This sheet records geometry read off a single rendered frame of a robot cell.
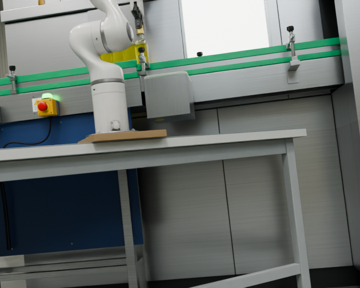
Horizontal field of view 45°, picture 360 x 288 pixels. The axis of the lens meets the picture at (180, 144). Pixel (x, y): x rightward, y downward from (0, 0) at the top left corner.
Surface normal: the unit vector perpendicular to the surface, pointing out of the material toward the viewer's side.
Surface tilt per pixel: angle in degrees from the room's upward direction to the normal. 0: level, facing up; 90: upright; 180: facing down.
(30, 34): 90
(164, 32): 90
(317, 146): 90
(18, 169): 90
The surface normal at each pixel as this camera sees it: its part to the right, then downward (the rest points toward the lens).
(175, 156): 0.42, -0.10
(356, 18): -0.12, -0.05
